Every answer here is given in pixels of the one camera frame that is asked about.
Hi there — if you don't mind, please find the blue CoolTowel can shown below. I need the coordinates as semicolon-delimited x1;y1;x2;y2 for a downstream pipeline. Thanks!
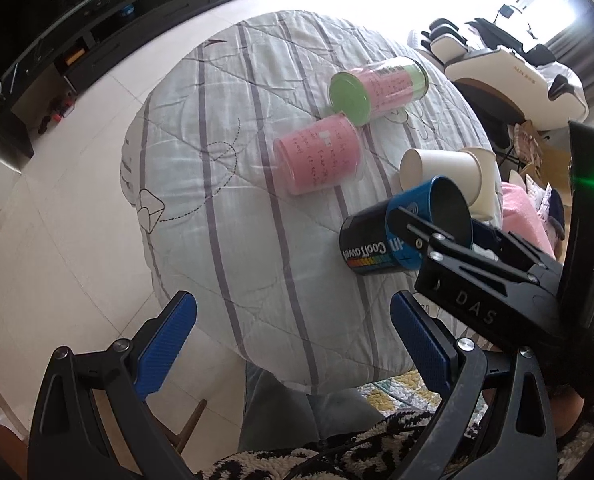
339;176;472;275

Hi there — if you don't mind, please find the white paper cup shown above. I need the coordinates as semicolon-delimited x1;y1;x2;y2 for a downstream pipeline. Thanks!
462;148;498;221
399;148;482;206

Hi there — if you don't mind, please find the pink clear cup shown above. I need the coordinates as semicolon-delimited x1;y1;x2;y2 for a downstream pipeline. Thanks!
273;114;365;196

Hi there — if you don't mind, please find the pink folded cloth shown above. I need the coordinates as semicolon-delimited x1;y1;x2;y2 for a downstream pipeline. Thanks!
502;182;554;257

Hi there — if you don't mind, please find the white massage chair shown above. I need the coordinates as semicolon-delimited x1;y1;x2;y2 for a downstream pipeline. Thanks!
417;18;589;132

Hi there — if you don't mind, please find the striped quilted table cover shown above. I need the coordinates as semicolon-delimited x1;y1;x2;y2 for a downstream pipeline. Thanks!
119;11;490;393

